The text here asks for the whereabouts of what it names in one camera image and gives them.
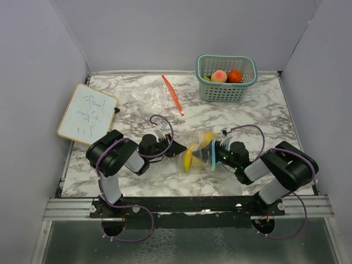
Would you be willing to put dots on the pale yellow fake fruit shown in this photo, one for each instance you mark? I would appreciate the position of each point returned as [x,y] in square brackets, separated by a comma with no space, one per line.
[196,162]

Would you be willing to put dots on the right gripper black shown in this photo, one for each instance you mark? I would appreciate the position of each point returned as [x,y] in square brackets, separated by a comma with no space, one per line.
[204,154]

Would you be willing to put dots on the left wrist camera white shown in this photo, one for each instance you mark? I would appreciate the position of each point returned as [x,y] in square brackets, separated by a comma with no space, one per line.
[160,130]

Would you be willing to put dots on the small whiteboard wooden frame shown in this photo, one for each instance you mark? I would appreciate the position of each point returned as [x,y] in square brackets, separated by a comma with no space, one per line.
[88,116]

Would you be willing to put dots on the clear bag red zipper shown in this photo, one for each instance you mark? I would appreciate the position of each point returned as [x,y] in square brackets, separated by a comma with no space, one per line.
[156,97]

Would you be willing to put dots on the teal plastic basket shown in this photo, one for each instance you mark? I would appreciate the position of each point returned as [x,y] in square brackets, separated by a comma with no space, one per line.
[210,91]

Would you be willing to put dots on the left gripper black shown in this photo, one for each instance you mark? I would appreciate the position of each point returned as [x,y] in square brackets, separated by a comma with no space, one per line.
[176,148]

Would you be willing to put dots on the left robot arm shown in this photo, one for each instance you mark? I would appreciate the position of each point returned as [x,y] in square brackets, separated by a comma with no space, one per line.
[113,152]

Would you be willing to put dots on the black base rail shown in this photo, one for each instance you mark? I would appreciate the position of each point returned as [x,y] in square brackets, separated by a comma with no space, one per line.
[188,212]

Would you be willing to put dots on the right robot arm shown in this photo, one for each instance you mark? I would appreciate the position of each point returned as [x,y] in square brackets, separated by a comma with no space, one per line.
[290,167]

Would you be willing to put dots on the yellow fake banana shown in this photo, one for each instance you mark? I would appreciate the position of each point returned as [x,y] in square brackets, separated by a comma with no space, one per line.
[187,157]

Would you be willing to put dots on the clear bag blue zipper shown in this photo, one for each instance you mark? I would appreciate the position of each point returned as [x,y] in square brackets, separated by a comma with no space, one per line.
[190,139]

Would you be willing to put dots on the orange fake peach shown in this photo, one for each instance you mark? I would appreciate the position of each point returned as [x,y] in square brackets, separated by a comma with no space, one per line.
[219,76]

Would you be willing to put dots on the orange fake pumpkin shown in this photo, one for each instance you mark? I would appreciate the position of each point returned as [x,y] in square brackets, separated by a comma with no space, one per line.
[234,76]

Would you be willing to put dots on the yellow fake lemon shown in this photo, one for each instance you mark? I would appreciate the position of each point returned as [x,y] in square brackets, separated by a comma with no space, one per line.
[206,138]

